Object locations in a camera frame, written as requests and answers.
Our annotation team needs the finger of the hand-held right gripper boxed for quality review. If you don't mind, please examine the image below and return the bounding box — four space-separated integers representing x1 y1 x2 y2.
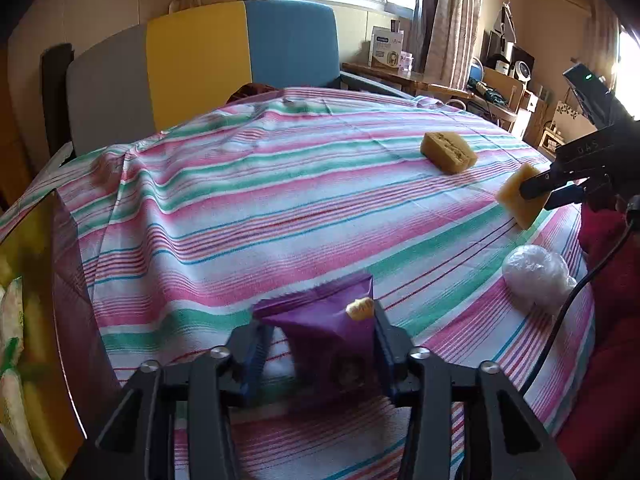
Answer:
519 127 621 201
545 179 608 211

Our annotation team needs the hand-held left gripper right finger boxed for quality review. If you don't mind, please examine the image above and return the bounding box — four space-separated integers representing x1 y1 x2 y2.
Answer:
372 300 543 480

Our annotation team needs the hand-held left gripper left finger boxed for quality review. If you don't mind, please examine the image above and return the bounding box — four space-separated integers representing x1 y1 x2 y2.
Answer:
95 322 275 480

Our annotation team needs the yellow sponge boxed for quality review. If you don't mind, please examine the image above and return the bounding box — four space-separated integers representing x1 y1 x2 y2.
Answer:
420 131 478 176
496 162 551 231

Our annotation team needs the purple snack packet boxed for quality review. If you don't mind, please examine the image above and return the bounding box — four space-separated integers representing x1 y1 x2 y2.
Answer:
252 272 388 406

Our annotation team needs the gold metal tin box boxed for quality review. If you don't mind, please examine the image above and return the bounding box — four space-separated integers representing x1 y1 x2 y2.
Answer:
0 187 121 480

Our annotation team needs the beige paper bag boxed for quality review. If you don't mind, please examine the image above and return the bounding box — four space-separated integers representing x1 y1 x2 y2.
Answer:
552 100 583 133

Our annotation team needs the white plastic bag ball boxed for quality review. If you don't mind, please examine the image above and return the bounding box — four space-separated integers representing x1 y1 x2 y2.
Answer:
501 245 578 313

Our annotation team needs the small white fan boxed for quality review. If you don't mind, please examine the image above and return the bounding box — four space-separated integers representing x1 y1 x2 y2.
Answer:
510 57 535 91

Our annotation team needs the brown cardboard carton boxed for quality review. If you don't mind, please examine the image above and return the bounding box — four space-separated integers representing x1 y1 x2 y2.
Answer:
480 67 523 106

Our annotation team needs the patterned beige curtain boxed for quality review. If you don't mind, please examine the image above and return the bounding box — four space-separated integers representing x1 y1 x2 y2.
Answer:
582 0 621 86
412 0 483 88

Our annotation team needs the red garment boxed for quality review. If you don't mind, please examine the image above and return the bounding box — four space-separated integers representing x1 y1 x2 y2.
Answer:
550 205 640 480

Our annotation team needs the striped tablecloth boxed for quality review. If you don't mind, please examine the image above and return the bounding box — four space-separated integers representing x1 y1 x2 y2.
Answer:
0 86 596 480

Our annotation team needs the wooden side table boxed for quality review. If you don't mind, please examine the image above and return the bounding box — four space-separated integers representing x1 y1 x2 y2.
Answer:
342 62 473 101

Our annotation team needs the white printed box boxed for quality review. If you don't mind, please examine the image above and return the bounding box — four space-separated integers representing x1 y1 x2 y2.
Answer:
369 26 405 68

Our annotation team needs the dark red cloth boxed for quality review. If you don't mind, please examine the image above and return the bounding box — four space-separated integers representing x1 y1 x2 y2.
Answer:
227 83 281 103

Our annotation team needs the grey yellow blue chair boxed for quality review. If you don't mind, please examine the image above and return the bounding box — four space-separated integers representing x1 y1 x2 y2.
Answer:
65 0 416 158

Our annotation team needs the black cable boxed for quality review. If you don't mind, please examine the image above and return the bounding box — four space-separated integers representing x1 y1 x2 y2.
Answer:
520 212 640 396

